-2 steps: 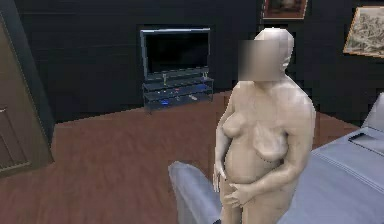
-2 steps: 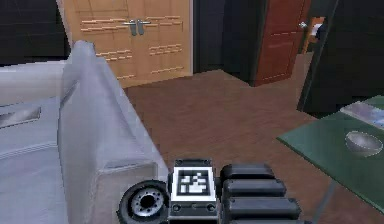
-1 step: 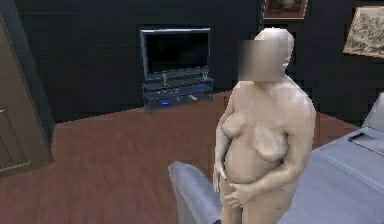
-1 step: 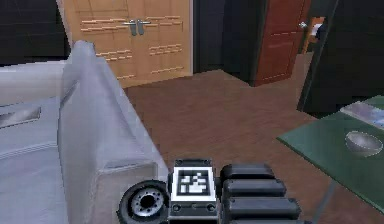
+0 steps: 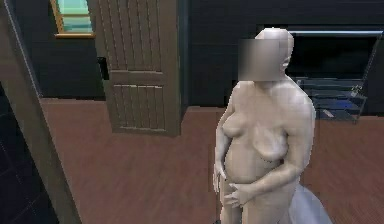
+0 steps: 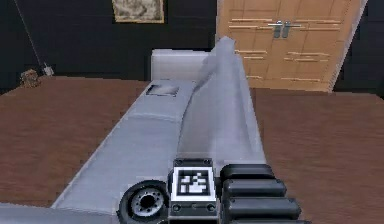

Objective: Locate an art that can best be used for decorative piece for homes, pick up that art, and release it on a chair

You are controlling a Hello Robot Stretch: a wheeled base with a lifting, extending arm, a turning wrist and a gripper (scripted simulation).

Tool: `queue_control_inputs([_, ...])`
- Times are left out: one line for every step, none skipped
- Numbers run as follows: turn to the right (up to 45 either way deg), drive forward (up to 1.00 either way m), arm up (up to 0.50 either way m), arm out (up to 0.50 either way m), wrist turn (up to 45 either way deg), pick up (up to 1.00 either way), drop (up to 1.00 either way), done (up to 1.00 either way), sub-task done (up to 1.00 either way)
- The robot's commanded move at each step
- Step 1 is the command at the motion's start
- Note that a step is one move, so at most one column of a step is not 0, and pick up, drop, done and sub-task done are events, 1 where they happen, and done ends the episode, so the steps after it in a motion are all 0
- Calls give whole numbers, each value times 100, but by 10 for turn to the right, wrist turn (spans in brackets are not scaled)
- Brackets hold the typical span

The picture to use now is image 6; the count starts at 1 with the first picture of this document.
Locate beige framed wall picture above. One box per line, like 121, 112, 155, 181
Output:
111, 0, 166, 24

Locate flat grey object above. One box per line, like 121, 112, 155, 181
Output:
145, 84, 180, 98

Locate light grey sofa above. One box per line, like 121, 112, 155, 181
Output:
0, 35, 268, 224

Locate grey door handle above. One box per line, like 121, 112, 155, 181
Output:
267, 20, 284, 39
282, 20, 302, 39

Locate small brown lumpy object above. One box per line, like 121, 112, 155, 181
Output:
19, 68, 42, 89

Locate wooden double door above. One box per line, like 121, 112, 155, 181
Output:
215, 0, 370, 93

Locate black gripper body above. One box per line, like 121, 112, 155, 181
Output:
116, 179, 170, 224

